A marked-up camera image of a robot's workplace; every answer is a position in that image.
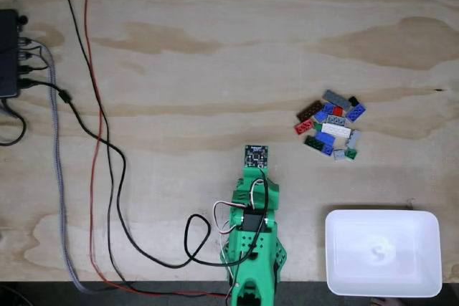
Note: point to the red long lego brick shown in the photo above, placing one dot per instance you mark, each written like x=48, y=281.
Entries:
x=303, y=127

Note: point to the dark green lego brick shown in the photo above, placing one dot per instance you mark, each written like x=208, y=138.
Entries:
x=315, y=142

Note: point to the blue small lego brick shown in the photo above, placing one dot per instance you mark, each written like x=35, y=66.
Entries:
x=320, y=115
x=327, y=149
x=327, y=108

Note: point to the green lego plate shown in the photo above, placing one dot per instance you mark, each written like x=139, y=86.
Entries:
x=317, y=126

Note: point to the blue two-by-four lego brick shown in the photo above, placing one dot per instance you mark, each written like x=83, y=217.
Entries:
x=325, y=137

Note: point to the brown long lego brick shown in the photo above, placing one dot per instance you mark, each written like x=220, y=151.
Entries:
x=310, y=110

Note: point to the light grey square lego plate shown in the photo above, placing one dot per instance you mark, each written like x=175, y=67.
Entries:
x=339, y=154

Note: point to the white long lego brick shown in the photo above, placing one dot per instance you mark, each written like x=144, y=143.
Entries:
x=336, y=129

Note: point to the grey two-by-three lego brick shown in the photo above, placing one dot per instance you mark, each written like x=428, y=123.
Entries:
x=336, y=119

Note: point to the green square lego brick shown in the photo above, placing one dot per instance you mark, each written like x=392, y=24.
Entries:
x=350, y=153

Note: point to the red small lego brick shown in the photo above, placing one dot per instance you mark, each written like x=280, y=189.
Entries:
x=337, y=110

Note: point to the light grey narrow lego brick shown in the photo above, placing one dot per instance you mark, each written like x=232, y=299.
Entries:
x=354, y=138

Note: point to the dark grey long lego plate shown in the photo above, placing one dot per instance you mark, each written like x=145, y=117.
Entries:
x=336, y=99

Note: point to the blue two-by-three lego brick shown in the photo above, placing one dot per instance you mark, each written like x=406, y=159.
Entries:
x=355, y=112

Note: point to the black small lego brick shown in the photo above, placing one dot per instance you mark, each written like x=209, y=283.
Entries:
x=354, y=101

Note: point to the white plastic bin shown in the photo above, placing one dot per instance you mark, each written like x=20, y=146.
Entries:
x=382, y=252

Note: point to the person's foot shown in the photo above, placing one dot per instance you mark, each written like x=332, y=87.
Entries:
x=382, y=301

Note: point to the dark usb hub box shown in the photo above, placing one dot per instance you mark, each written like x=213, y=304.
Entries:
x=8, y=55

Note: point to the black round knob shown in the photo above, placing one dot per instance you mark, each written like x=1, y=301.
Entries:
x=23, y=19

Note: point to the black camera circuit board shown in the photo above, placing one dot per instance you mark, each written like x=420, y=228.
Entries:
x=256, y=155

